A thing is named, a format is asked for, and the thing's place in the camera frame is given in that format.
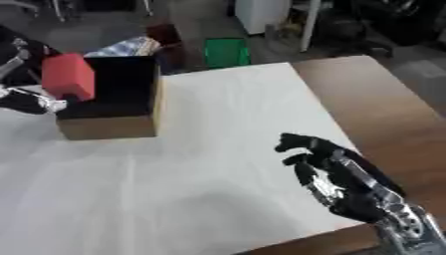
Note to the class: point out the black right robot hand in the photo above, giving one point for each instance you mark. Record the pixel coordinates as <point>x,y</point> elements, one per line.
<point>348,179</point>

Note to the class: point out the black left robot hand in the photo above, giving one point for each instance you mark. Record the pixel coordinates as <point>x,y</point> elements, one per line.
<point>26,101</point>

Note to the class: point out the green plastic crate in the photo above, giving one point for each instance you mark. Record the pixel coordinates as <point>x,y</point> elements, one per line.
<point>226,52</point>

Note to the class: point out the black office chair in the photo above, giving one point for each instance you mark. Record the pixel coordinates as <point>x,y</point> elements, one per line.
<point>360,30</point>

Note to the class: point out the dark red box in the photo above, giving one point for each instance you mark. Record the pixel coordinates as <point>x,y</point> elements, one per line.
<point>164,35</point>

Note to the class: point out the red rectangular block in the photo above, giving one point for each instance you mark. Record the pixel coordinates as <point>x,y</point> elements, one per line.
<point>68,77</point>

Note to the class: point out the white cabinet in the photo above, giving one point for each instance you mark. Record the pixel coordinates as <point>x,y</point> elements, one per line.
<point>261,15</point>

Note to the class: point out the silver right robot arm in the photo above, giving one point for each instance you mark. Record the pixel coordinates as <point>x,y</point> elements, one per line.
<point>413,232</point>

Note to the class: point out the tan cardboard box black inside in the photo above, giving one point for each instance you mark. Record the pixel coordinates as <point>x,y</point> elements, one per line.
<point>113,99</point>

